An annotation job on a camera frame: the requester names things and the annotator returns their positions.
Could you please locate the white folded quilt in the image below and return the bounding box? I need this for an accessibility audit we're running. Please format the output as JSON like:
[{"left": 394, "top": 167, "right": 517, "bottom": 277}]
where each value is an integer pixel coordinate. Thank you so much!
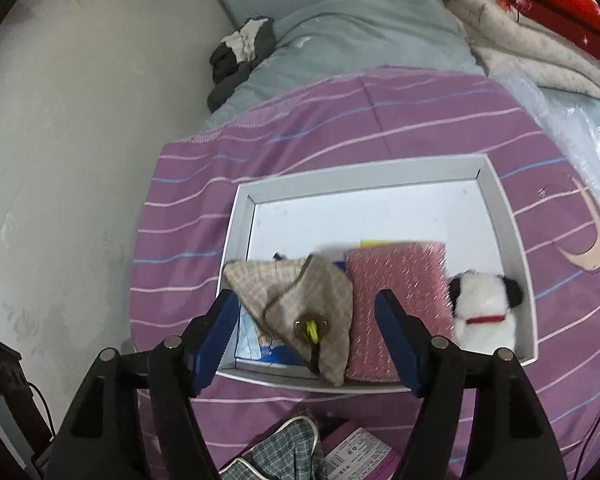
[{"left": 445, "top": 0, "right": 600, "bottom": 100}]

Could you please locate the white black plush dog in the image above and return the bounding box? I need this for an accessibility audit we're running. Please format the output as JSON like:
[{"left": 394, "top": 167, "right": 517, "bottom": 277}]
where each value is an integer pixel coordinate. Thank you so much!
[{"left": 449, "top": 271, "right": 524, "bottom": 354}]

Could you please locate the pink glitter sponge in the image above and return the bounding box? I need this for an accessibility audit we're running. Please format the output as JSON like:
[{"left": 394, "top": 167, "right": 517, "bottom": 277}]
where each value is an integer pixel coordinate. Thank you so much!
[{"left": 343, "top": 242, "right": 456, "bottom": 384}]

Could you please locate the black cable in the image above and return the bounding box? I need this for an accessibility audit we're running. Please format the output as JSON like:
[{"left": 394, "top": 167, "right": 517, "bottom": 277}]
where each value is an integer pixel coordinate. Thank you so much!
[{"left": 569, "top": 366, "right": 600, "bottom": 480}]

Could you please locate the blue eye mask pouch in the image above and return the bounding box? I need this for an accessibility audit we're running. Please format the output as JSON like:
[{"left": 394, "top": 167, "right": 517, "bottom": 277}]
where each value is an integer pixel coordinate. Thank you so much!
[{"left": 237, "top": 262, "right": 344, "bottom": 365}]

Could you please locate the white cardboard box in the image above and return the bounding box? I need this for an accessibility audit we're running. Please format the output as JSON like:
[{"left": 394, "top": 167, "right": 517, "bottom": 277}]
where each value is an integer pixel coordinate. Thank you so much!
[{"left": 222, "top": 155, "right": 539, "bottom": 366}]

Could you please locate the grey plaid cloth bag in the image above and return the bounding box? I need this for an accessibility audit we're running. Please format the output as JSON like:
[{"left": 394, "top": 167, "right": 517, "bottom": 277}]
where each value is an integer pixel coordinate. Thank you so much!
[{"left": 219, "top": 412, "right": 327, "bottom": 480}]

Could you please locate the black white garment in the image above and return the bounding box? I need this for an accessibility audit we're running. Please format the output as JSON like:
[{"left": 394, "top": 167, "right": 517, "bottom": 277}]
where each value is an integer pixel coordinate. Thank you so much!
[{"left": 207, "top": 16, "right": 277, "bottom": 113}]

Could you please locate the clear plastic sheet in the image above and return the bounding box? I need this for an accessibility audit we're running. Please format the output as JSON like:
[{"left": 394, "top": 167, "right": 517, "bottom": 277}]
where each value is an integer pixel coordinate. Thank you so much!
[{"left": 493, "top": 73, "right": 600, "bottom": 207}]

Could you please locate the grey-blue blanket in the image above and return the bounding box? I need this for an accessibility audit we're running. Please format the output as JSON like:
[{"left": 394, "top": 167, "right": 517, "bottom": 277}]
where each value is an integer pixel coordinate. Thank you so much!
[{"left": 204, "top": 0, "right": 484, "bottom": 131}]

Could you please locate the purple striped bed sheet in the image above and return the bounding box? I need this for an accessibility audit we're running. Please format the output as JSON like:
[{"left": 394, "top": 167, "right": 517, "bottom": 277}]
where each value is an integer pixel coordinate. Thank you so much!
[{"left": 130, "top": 67, "right": 600, "bottom": 477}]

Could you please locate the pink printed box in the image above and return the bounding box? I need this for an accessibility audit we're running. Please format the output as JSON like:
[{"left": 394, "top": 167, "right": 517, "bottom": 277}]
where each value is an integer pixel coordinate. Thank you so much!
[{"left": 323, "top": 422, "right": 401, "bottom": 480}]

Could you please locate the beige plaid cloth pouch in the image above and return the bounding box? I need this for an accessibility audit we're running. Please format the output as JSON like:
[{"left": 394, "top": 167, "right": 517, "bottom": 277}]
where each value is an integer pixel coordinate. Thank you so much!
[{"left": 223, "top": 255, "right": 353, "bottom": 387}]

